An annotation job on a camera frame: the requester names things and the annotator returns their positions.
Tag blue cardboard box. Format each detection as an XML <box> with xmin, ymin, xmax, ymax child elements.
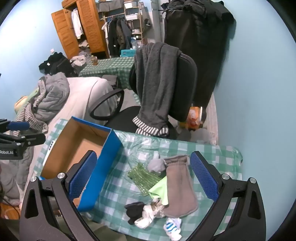
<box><xmin>40</xmin><ymin>116</ymin><xmax>124</xmax><ymax>212</ymax></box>

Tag light grey sock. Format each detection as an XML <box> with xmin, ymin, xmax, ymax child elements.
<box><xmin>147</xmin><ymin>153</ymin><xmax>166</xmax><ymax>173</ymax></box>

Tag grey fleece mitten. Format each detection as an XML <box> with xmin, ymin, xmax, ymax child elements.
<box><xmin>164</xmin><ymin>155</ymin><xmax>199</xmax><ymax>218</ymax></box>

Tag clothes rack with garments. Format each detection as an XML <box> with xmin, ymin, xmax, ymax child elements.
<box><xmin>98</xmin><ymin>0</ymin><xmax>153</xmax><ymax>58</ymax></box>

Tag grey fleece garment striped cuffs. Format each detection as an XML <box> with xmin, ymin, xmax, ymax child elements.
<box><xmin>132</xmin><ymin>42</ymin><xmax>182</xmax><ymax>137</ymax></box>

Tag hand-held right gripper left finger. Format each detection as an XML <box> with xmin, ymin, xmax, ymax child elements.
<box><xmin>20</xmin><ymin>150</ymin><xmax>100</xmax><ymax>241</ymax></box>

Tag black bag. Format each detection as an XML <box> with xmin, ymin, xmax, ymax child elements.
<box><xmin>38</xmin><ymin>53</ymin><xmax>78</xmax><ymax>78</ymax></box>

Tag green checked tablecloth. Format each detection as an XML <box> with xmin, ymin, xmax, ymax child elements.
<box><xmin>35</xmin><ymin>119</ymin><xmax>243</xmax><ymax>241</ymax></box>

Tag white cloth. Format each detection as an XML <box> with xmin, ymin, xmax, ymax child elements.
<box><xmin>135</xmin><ymin>201</ymin><xmax>167</xmax><ymax>229</ymax></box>

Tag wooden louvred wardrobe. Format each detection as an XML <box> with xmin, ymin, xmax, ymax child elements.
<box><xmin>51</xmin><ymin>0</ymin><xmax>109</xmax><ymax>59</ymax></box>

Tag light green cloth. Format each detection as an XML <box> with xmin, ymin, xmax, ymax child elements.
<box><xmin>148</xmin><ymin>176</ymin><xmax>169</xmax><ymax>206</ymax></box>

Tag table with green checked cloth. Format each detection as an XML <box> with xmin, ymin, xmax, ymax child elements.
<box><xmin>79</xmin><ymin>57</ymin><xmax>139</xmax><ymax>91</ymax></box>

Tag bed with white sheet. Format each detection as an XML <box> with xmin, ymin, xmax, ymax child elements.
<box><xmin>0</xmin><ymin>76</ymin><xmax>114</xmax><ymax>207</ymax></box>

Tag green orange plush toy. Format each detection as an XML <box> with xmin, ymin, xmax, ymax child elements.
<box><xmin>14</xmin><ymin>89</ymin><xmax>40</xmax><ymax>112</ymax></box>

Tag black office chair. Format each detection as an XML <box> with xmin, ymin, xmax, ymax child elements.
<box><xmin>89</xmin><ymin>53</ymin><xmax>198</xmax><ymax>139</ymax></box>

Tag blue plastic crate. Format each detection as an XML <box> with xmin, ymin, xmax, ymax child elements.
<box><xmin>121</xmin><ymin>49</ymin><xmax>137</xmax><ymax>58</ymax></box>

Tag grey white clothes pile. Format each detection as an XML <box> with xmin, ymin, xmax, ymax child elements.
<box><xmin>70</xmin><ymin>52</ymin><xmax>92</xmax><ymax>67</ymax></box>

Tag white card with dots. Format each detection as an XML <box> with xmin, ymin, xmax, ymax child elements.
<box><xmin>44</xmin><ymin>139</ymin><xmax>56</xmax><ymax>166</ymax></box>

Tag grey white striped garment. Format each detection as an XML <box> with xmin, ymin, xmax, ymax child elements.
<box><xmin>13</xmin><ymin>80</ymin><xmax>49</xmax><ymax>137</ymax></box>

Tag green bubble wrap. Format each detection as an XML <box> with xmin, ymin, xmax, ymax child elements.
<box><xmin>128</xmin><ymin>162</ymin><xmax>162</xmax><ymax>197</ymax></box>

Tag black sock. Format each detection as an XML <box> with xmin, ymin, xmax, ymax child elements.
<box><xmin>124</xmin><ymin>201</ymin><xmax>146</xmax><ymax>225</ymax></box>

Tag black hanging coat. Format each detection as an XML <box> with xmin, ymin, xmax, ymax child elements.
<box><xmin>164</xmin><ymin>0</ymin><xmax>237</xmax><ymax>105</ymax></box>

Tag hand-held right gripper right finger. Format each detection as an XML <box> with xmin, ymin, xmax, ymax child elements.
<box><xmin>184</xmin><ymin>151</ymin><xmax>266</xmax><ymax>241</ymax></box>

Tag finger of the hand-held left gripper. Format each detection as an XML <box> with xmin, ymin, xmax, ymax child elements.
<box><xmin>0</xmin><ymin>119</ymin><xmax>30</xmax><ymax>133</ymax></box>
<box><xmin>0</xmin><ymin>133</ymin><xmax>46</xmax><ymax>147</ymax></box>

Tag blue striped white sock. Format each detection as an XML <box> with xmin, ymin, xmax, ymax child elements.
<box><xmin>164</xmin><ymin>217</ymin><xmax>183</xmax><ymax>241</ymax></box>

